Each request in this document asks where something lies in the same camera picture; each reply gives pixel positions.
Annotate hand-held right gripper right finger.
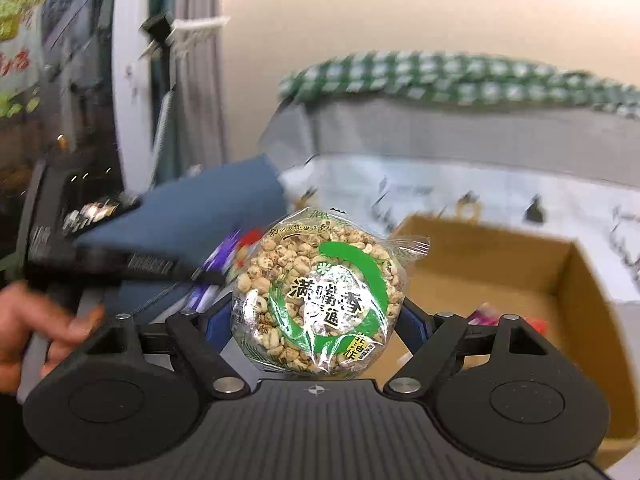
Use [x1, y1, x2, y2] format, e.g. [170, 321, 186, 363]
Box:
[382, 300, 551, 402]

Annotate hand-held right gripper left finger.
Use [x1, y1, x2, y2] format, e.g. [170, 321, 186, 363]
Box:
[85, 305, 252, 402]

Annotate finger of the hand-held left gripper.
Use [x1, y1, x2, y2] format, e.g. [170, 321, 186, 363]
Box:
[74, 249, 228, 287]

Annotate violet white snack packet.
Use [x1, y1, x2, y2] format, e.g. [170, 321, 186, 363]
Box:
[190, 231, 246, 312]

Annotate magenta snack bar packet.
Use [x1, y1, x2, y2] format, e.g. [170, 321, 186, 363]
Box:
[467, 304, 502, 327]

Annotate round puffed grain snack bag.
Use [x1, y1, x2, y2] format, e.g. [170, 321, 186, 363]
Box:
[231, 207, 431, 376]

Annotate cardboard box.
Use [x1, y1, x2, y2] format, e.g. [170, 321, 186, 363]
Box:
[370, 215, 640, 471]

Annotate person's left hand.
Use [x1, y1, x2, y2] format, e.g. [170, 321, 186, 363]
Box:
[0, 280, 107, 396]

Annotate blue pillow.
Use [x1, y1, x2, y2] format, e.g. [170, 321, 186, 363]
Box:
[75, 155, 291, 331]

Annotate glass window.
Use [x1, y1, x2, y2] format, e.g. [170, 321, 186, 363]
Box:
[0, 0, 123, 281]

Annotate grey curtain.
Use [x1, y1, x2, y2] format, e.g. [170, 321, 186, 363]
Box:
[147, 0, 228, 186]

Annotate black clip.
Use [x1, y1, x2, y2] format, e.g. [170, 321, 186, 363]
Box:
[141, 14, 174, 57]

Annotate green checked cloth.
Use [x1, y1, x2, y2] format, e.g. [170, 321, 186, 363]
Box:
[277, 51, 640, 121]

